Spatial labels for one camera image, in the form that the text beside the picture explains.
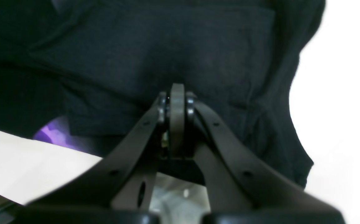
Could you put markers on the black T-shirt with print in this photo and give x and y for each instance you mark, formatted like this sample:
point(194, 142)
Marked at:
point(101, 63)

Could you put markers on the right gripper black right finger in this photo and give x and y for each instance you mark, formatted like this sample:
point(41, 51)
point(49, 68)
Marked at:
point(239, 184)

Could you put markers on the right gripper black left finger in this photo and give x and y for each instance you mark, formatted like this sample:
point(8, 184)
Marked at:
point(122, 182)

